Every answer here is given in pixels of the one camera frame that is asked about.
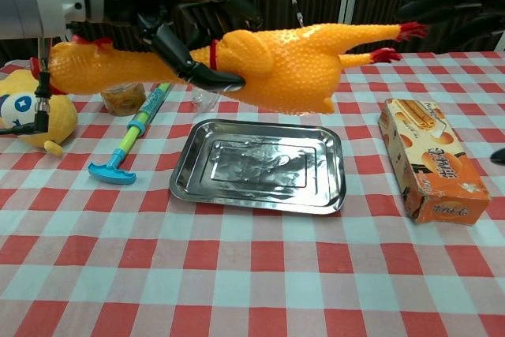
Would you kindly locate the rectangular metal tray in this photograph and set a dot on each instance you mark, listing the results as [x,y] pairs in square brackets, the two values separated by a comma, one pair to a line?
[256,163]

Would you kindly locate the blue green water squirter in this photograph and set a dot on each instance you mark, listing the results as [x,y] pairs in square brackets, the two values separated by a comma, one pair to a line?
[134,128]

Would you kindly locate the orange rubber toy chicken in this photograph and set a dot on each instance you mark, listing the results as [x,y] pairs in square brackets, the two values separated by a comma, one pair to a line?
[296,64]

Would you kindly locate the clear plastic tube bundle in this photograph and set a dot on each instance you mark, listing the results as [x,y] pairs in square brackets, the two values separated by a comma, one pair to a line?
[205,102]

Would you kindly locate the orange biscuit box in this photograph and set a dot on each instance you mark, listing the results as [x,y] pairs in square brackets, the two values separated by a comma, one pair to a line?
[434,163]

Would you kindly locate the red white checkered tablecloth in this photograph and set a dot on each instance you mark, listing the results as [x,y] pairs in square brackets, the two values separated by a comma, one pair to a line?
[252,293]

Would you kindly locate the yellow plush toy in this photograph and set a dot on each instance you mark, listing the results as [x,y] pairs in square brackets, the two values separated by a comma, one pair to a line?
[59,116]

